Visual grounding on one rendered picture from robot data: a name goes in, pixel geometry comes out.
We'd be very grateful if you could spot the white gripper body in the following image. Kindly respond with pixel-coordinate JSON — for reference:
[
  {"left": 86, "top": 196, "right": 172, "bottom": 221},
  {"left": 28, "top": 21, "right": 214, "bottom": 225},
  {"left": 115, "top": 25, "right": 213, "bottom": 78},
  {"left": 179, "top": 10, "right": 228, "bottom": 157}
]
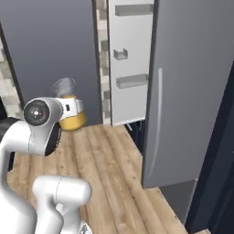
[{"left": 71, "top": 99, "right": 85, "bottom": 118}]

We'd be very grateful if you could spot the glass pitcher with yellow juice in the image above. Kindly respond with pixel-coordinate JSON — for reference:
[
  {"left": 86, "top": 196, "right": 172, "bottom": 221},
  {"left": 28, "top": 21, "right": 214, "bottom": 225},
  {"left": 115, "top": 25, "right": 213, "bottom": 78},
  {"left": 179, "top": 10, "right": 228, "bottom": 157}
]
[{"left": 50, "top": 77, "right": 88, "bottom": 133}]

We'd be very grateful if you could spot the long grey door bin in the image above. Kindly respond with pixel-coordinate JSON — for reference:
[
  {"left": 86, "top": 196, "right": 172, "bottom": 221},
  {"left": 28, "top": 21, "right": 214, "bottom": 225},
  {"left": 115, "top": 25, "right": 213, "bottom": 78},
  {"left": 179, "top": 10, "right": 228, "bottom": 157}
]
[
  {"left": 115, "top": 73, "right": 150, "bottom": 90},
  {"left": 114, "top": 4, "right": 154, "bottom": 17}
]

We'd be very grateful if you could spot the small grey door bin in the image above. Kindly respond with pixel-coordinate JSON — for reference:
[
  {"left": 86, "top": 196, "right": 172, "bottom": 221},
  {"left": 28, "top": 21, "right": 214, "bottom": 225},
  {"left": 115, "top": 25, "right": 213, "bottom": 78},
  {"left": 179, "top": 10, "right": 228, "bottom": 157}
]
[{"left": 112, "top": 48, "right": 129, "bottom": 61}]

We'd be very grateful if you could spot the dark grey tall cupboard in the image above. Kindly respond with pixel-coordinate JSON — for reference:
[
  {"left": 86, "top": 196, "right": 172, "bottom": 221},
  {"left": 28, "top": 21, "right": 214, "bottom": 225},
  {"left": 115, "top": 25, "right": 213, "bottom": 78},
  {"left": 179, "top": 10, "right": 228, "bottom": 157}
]
[{"left": 0, "top": 0, "right": 103, "bottom": 126}]

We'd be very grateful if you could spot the white inner fridge door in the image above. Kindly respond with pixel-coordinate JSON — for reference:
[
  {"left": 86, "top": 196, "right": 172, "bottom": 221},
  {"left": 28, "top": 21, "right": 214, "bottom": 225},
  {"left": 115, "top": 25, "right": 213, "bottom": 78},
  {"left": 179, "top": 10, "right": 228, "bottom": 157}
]
[{"left": 107, "top": 0, "right": 155, "bottom": 128}]

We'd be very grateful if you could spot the grey fridge door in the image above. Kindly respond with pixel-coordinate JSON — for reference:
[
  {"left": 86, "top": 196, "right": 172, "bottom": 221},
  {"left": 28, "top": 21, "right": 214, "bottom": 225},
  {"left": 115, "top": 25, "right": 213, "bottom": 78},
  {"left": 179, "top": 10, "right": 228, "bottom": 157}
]
[{"left": 141, "top": 0, "right": 234, "bottom": 189}]

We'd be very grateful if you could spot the dark navy side panel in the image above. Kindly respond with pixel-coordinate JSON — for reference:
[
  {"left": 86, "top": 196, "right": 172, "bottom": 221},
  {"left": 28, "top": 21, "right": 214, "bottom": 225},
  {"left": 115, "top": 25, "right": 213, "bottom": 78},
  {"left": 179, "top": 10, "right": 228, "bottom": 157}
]
[{"left": 185, "top": 60, "right": 234, "bottom": 234}]

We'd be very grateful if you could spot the grey fridge door handle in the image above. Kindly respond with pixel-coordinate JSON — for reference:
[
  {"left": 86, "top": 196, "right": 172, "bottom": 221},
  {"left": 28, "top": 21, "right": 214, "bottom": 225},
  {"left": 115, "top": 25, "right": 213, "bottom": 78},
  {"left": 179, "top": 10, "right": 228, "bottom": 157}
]
[{"left": 148, "top": 67, "right": 165, "bottom": 178}]

